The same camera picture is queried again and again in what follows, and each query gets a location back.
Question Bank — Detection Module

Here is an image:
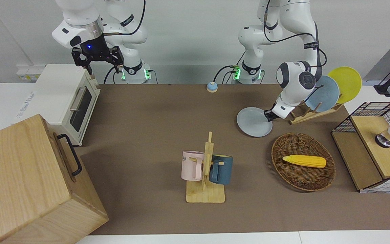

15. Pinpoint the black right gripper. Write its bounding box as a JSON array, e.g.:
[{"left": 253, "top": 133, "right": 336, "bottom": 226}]
[{"left": 71, "top": 34, "right": 125, "bottom": 75}]

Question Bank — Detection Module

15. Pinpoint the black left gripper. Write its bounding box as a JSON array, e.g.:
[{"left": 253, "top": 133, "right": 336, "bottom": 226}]
[{"left": 264, "top": 109, "right": 279, "bottom": 122}]

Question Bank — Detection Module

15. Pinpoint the gray round plate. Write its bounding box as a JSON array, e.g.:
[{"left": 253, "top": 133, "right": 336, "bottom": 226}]
[{"left": 237, "top": 107, "right": 273, "bottom": 138}]

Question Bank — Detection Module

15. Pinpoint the wooden plate rack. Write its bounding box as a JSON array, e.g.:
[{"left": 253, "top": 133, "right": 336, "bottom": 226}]
[{"left": 289, "top": 102, "right": 344, "bottom": 125}]

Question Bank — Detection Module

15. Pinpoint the light blue plate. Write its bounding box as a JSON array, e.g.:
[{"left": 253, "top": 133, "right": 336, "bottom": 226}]
[{"left": 305, "top": 75, "right": 340, "bottom": 112}]

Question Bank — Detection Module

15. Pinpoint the yellow plate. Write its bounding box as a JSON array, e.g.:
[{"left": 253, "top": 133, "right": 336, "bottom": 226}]
[{"left": 327, "top": 67, "right": 362, "bottom": 104}]

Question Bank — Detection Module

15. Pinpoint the white toaster oven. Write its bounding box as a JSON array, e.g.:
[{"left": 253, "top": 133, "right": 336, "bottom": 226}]
[{"left": 15, "top": 64, "right": 101, "bottom": 147}]

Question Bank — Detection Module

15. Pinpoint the yellow corn cob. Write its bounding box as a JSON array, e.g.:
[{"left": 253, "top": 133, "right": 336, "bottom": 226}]
[{"left": 282, "top": 155, "right": 327, "bottom": 168}]

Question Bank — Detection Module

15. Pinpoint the dark blue mug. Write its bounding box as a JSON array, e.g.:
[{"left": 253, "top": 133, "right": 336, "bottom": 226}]
[{"left": 210, "top": 155, "right": 233, "bottom": 185}]

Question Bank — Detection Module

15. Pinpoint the brown wicker basket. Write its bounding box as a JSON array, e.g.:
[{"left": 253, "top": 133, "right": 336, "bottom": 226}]
[{"left": 272, "top": 133, "right": 336, "bottom": 192}]

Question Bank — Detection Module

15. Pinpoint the white power strip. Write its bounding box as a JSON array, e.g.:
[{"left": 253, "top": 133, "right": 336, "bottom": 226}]
[{"left": 17, "top": 67, "right": 45, "bottom": 81}]

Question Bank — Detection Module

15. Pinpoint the brown table mat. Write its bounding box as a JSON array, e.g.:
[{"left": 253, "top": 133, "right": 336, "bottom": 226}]
[{"left": 80, "top": 83, "right": 390, "bottom": 236}]

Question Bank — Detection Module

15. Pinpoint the pink mug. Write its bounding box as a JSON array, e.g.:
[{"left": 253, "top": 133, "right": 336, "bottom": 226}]
[{"left": 181, "top": 151, "right": 205, "bottom": 181}]

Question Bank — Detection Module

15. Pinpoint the wooden mug rack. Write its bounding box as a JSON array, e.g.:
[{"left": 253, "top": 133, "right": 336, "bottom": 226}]
[{"left": 186, "top": 131, "right": 226, "bottom": 204}]

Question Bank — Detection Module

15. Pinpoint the wooden drawer box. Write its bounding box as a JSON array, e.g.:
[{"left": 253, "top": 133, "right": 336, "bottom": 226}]
[{"left": 0, "top": 114, "right": 109, "bottom": 244}]

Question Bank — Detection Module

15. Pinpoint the black right arm base cable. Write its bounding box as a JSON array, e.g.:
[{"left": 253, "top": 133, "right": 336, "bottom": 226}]
[{"left": 103, "top": 65, "right": 120, "bottom": 84}]

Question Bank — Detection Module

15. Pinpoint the black arm base cable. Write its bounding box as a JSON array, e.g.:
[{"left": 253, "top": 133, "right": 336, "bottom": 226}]
[
  {"left": 103, "top": 65, "right": 120, "bottom": 84},
  {"left": 214, "top": 64, "right": 239, "bottom": 85}
]

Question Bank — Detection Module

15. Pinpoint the toaster oven door handle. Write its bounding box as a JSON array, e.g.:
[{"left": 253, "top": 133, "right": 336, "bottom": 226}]
[{"left": 70, "top": 86, "right": 87, "bottom": 111}]

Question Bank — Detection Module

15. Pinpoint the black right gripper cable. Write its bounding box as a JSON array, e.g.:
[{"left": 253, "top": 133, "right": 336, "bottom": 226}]
[{"left": 104, "top": 0, "right": 147, "bottom": 36}]

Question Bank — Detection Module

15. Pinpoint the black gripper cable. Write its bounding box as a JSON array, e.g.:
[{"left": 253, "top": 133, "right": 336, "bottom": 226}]
[
  {"left": 263, "top": 0, "right": 328, "bottom": 73},
  {"left": 104, "top": 0, "right": 147, "bottom": 36}
]

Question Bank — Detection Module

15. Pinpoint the black left arm base cable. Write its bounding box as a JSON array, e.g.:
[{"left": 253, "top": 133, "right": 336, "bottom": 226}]
[{"left": 214, "top": 64, "right": 239, "bottom": 85}]

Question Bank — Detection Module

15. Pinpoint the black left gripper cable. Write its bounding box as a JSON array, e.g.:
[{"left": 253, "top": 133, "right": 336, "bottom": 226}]
[{"left": 263, "top": 0, "right": 328, "bottom": 73}]

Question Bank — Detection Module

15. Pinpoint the black drawer handle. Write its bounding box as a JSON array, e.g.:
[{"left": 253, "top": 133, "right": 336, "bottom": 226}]
[{"left": 57, "top": 134, "right": 82, "bottom": 177}]

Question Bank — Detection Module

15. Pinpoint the wire and wood shelf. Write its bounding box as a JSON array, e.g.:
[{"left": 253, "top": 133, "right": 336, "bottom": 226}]
[{"left": 331, "top": 102, "right": 390, "bottom": 194}]

